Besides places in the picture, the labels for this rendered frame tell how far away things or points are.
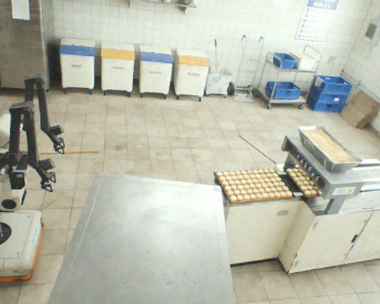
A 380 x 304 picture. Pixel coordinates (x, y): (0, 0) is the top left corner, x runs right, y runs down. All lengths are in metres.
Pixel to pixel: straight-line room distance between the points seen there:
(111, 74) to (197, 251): 5.06
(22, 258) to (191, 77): 4.12
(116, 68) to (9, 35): 1.58
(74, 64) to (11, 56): 0.90
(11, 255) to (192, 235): 2.20
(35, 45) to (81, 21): 1.10
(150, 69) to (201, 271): 5.09
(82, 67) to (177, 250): 5.07
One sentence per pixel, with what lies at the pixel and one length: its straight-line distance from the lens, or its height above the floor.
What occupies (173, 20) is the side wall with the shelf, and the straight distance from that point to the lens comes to 6.40.
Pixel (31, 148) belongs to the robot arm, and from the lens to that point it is 2.38.
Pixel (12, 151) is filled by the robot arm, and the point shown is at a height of 1.30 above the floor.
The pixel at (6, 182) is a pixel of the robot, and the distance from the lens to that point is 2.82.
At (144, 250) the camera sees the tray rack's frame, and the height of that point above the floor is 1.82.
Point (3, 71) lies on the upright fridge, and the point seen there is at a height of 0.44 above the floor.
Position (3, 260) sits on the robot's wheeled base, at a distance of 3.13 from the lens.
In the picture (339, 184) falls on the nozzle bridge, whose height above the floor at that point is 1.17.
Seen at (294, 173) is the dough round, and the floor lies 0.91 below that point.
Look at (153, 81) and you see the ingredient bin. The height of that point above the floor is 0.34.
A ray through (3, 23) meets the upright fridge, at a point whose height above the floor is 1.14.
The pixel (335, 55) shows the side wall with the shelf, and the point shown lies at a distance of 7.75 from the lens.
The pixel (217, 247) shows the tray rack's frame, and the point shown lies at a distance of 1.12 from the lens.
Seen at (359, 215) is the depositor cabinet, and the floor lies 0.78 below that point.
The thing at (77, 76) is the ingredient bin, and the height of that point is 0.33.
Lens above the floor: 2.64
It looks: 33 degrees down
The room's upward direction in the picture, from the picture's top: 10 degrees clockwise
